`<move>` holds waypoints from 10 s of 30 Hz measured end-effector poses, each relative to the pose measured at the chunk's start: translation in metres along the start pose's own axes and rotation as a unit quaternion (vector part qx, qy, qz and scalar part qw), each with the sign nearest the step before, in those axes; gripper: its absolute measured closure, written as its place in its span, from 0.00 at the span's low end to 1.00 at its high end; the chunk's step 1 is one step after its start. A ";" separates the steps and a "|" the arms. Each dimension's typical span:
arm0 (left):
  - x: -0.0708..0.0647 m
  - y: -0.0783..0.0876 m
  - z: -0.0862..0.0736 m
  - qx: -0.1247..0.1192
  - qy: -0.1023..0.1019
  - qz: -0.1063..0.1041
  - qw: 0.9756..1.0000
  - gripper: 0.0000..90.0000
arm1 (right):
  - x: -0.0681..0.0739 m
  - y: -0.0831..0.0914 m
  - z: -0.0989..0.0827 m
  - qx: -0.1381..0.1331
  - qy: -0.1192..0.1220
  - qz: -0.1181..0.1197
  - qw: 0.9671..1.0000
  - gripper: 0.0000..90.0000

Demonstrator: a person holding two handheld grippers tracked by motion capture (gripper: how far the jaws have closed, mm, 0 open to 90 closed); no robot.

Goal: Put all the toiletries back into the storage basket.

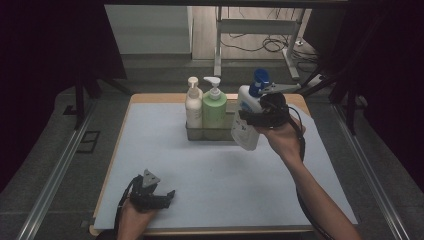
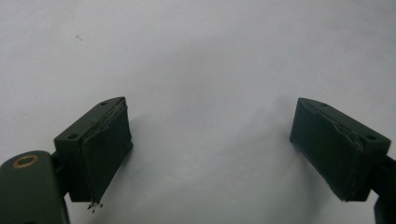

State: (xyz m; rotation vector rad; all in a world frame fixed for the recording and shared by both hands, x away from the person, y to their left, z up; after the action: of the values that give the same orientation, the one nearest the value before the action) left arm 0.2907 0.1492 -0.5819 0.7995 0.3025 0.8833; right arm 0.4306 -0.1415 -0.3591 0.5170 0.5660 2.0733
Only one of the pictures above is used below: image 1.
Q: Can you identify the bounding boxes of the white board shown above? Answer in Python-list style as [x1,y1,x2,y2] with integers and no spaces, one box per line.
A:
[104,4,194,56]

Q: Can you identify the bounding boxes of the dark curtain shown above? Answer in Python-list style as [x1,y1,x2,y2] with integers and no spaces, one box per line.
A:
[0,0,128,192]
[303,0,424,192]

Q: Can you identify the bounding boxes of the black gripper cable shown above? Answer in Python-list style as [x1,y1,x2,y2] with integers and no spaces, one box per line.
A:
[113,174,143,236]
[288,106,334,240]

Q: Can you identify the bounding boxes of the person's left hand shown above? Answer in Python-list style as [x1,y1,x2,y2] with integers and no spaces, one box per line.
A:
[117,203,158,234]

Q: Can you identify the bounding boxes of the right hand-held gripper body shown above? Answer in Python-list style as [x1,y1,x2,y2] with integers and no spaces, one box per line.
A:
[258,82,301,129]

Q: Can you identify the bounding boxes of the cream pump bottle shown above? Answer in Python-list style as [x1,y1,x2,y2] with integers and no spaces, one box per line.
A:
[184,76,204,130]

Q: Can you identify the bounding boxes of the white bottle with blue pump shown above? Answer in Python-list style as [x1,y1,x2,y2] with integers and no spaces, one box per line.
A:
[230,68,278,152]

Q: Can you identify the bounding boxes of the grey mesh basket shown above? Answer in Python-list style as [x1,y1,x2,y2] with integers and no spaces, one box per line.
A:
[185,99,241,142]

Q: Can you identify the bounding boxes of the light blue table mat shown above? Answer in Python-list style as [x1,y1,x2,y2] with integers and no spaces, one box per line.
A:
[93,102,358,231]

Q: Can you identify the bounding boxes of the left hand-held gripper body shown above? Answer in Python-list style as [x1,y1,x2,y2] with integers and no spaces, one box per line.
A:
[129,169,166,213]

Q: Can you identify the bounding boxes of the black floor cables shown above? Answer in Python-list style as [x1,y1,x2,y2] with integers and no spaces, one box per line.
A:
[219,6,321,73]

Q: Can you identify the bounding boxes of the white power strip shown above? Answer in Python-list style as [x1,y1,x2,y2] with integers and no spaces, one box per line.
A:
[307,74,325,90]

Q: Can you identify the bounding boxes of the aluminium rail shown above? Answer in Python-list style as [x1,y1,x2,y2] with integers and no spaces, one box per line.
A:
[332,103,410,240]
[16,99,98,240]

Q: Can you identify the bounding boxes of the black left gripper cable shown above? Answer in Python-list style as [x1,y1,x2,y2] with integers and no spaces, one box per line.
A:
[113,174,143,236]

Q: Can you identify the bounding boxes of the black metal stand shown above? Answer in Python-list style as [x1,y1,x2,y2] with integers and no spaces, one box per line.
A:
[294,64,360,136]
[73,74,134,131]

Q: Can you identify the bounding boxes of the white metal desk frame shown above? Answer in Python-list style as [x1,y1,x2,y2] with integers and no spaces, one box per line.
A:
[213,6,306,81]

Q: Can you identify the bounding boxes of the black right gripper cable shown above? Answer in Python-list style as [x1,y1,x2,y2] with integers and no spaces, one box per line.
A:
[288,106,334,240]

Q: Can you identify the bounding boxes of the person's right hand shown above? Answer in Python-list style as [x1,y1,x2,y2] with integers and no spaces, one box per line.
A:
[256,114,307,164]

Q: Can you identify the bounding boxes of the green bottle with white pump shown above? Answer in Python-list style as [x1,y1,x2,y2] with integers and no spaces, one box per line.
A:
[201,76,228,130]

